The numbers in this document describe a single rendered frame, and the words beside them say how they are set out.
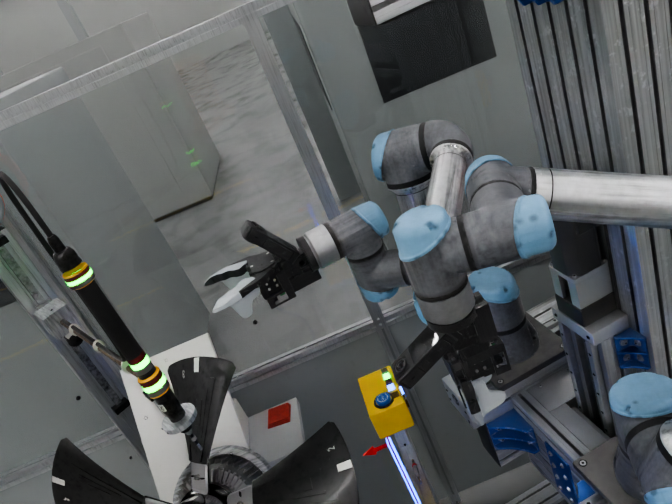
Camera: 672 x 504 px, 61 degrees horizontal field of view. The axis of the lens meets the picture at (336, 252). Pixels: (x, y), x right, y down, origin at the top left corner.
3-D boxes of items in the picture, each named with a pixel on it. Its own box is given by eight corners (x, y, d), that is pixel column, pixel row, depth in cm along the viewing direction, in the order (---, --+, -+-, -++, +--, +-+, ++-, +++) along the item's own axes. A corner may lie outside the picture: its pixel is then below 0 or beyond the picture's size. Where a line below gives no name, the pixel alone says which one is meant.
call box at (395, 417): (369, 404, 167) (356, 377, 162) (401, 390, 166) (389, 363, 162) (382, 443, 152) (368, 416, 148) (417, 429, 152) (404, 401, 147)
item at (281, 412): (269, 412, 197) (267, 408, 196) (291, 404, 196) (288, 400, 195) (268, 429, 190) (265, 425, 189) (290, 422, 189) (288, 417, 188)
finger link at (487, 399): (517, 424, 86) (500, 376, 83) (481, 439, 86) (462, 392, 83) (509, 412, 89) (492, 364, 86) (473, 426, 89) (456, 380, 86)
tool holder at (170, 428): (153, 423, 114) (128, 388, 110) (182, 399, 118) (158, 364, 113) (174, 440, 108) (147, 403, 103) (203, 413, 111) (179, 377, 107)
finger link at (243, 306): (234, 335, 100) (270, 302, 105) (218, 308, 97) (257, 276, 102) (224, 331, 102) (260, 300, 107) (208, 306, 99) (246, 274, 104)
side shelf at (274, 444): (204, 443, 200) (200, 437, 199) (299, 403, 200) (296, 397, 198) (201, 498, 179) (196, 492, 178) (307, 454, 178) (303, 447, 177)
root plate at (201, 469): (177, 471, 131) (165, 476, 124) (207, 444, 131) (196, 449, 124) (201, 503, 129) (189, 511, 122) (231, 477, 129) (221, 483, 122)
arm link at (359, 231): (397, 242, 109) (382, 203, 105) (346, 268, 108) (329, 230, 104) (381, 229, 116) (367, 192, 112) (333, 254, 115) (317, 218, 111)
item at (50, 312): (48, 333, 158) (30, 310, 154) (71, 318, 162) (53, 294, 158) (60, 342, 151) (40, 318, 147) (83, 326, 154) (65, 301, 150)
